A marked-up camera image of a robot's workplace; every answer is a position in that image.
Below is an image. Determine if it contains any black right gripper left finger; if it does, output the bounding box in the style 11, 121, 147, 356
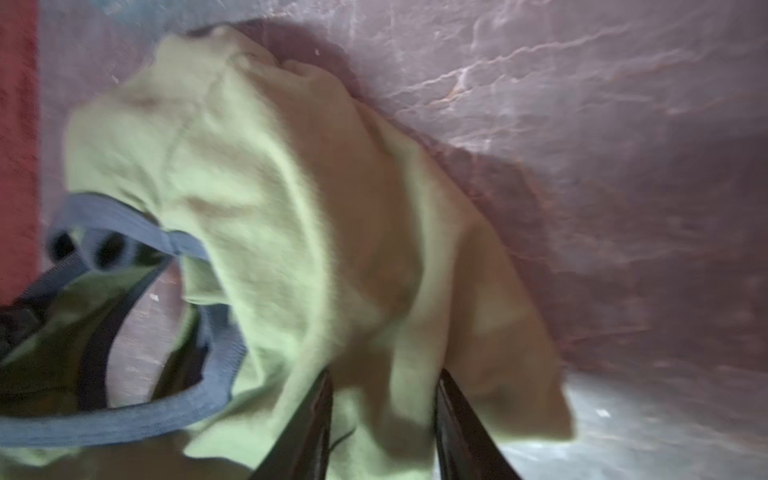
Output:
249, 369, 333, 480

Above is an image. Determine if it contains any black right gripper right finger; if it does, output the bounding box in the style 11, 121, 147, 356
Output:
434, 369, 521, 480

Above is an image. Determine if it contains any green tank top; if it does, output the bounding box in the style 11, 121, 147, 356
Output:
1, 27, 574, 479

